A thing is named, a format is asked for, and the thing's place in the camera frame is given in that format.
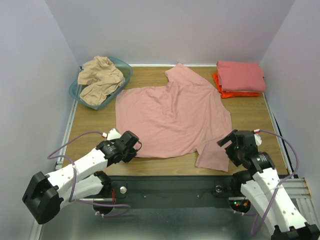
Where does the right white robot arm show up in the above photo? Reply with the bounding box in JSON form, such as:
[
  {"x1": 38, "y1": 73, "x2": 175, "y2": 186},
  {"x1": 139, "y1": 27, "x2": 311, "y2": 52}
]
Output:
[{"x1": 217, "y1": 129, "x2": 320, "y2": 240}]

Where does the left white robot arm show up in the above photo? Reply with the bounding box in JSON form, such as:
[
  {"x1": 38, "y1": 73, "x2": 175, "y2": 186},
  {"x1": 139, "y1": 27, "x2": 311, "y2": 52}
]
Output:
[{"x1": 22, "y1": 128, "x2": 140, "y2": 225}]

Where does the folded orange t shirt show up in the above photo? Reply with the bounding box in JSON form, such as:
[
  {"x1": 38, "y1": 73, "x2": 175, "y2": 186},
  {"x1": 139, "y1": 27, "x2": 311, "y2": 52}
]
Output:
[{"x1": 212, "y1": 73, "x2": 260, "y2": 99}]

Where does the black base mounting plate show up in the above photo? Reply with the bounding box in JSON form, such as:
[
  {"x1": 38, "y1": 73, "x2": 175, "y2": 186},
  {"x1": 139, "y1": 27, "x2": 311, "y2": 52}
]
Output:
[{"x1": 82, "y1": 175, "x2": 251, "y2": 210}]

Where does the folded salmon pink t shirt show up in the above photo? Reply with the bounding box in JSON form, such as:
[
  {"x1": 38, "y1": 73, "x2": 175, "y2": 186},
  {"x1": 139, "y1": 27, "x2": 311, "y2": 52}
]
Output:
[{"x1": 216, "y1": 61, "x2": 266, "y2": 93}]

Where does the beige t shirt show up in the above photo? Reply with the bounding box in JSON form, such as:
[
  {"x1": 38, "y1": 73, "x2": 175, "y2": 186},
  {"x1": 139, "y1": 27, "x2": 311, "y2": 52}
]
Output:
[{"x1": 77, "y1": 56, "x2": 125, "y2": 106}]

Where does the teal plastic basket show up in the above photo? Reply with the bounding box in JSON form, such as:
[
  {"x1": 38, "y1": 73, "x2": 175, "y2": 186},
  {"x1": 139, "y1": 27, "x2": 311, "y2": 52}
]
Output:
[{"x1": 69, "y1": 57, "x2": 133, "y2": 110}]

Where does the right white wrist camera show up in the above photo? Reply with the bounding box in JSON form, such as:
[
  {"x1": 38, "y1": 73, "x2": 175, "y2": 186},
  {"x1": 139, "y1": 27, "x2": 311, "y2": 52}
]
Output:
[{"x1": 252, "y1": 129, "x2": 263, "y2": 146}]

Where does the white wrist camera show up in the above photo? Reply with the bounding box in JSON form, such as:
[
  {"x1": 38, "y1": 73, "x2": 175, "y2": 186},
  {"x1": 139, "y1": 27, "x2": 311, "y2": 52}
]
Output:
[
  {"x1": 252, "y1": 129, "x2": 263, "y2": 146},
  {"x1": 101, "y1": 128, "x2": 122, "y2": 141}
]

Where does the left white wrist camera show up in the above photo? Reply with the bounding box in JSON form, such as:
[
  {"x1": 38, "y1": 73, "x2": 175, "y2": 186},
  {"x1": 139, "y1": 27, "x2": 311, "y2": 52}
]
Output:
[{"x1": 101, "y1": 128, "x2": 122, "y2": 141}]

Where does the aluminium frame rail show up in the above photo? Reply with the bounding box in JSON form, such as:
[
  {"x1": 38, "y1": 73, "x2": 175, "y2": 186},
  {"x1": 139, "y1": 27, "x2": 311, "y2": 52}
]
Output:
[{"x1": 29, "y1": 65, "x2": 314, "y2": 240}]

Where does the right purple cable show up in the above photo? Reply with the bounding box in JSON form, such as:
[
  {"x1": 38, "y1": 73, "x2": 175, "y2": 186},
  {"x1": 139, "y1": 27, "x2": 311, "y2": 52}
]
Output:
[{"x1": 233, "y1": 129, "x2": 300, "y2": 236}]

